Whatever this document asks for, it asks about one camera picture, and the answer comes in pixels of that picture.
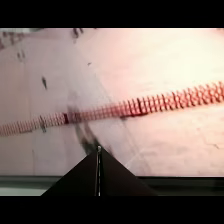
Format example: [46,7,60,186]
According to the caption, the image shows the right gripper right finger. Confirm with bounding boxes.
[98,145,158,197]

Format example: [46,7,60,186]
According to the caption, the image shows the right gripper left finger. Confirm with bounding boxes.
[41,151,100,197]

